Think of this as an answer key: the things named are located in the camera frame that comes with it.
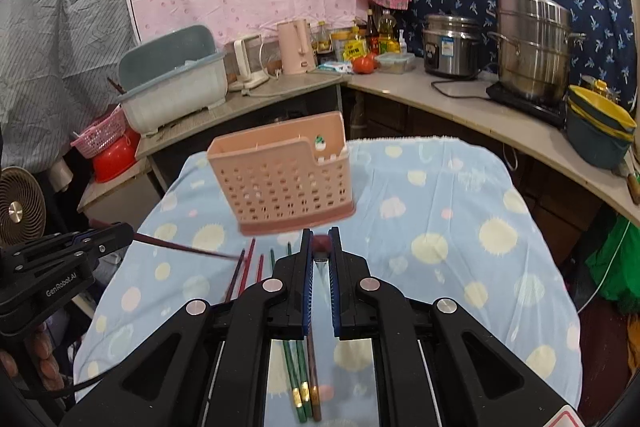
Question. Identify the dark sauce bottle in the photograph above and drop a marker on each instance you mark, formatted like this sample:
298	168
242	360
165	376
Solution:
372	33

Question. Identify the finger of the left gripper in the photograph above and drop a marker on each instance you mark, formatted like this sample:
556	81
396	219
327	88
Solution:
58	240
110	238

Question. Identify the round electric fan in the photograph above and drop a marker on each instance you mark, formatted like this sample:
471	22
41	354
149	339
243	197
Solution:
22	205

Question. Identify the green chopstick right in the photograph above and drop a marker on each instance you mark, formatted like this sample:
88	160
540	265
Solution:
303	379

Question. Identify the green chopstick left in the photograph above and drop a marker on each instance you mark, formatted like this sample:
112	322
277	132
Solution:
300	397

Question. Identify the dark maroon chopstick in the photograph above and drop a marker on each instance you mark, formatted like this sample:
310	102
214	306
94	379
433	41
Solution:
238	265

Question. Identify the cooking oil bottle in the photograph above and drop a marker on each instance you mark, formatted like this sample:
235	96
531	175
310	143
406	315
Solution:
387	42

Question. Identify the clear food container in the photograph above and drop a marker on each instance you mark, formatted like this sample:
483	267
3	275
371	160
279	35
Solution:
395	63

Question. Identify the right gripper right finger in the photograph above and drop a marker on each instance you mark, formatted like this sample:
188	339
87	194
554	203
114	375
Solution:
434	364

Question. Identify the red chopstick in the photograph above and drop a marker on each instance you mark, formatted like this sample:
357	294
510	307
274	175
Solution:
246	266
260	267

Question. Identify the red tomato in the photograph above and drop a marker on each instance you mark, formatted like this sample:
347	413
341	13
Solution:
363	65

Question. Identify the white teal dish rack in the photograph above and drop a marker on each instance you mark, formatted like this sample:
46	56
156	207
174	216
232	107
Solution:
170	77

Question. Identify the red chopstick right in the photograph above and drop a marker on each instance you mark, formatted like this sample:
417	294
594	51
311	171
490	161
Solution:
260	267

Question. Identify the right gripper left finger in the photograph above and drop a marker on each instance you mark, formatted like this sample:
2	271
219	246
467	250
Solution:
207	365

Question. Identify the steel rice cooker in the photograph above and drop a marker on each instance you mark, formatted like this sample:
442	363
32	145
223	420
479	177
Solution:
451	46

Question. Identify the yellow label container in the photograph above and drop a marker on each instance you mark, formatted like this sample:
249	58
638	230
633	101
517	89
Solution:
349	44

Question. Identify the green chopstick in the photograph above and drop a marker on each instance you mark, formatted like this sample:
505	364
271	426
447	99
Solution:
300	397
303	379

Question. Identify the pink electric kettle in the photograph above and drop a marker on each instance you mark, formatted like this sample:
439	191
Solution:
297	55

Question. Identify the large steel steamer pot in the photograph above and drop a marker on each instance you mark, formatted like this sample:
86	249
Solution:
534	42

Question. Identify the black induction cooker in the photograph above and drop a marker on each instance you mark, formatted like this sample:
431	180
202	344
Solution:
550	113

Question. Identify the green white ceramic spoon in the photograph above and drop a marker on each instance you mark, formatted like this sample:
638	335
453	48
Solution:
319	143

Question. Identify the green plastic bag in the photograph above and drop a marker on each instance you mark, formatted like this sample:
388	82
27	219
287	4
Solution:
615	266

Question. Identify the person's left hand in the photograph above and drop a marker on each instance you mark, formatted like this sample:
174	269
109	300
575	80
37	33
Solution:
39	347

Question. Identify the blue dotted tablecloth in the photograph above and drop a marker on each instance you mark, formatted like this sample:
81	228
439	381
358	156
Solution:
434	217

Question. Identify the brown chopstick gold band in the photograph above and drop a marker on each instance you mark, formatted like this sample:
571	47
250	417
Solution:
320	301

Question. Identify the yellow green stacked bowls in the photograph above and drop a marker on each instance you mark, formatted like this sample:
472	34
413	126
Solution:
600	131

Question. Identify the pink perforated utensil holder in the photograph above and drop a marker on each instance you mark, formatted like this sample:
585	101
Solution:
275	181

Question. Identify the white small appliance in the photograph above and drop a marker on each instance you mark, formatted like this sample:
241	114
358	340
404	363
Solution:
248	76

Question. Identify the dark purple chopstick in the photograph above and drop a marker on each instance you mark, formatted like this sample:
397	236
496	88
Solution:
153	241

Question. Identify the red chopstick left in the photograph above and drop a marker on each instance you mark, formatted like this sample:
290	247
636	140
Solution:
246	266

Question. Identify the red plastic basin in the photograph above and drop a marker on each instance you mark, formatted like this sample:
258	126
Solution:
117	158

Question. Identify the pink plastic basket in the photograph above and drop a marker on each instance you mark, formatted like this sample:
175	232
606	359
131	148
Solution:
101	134

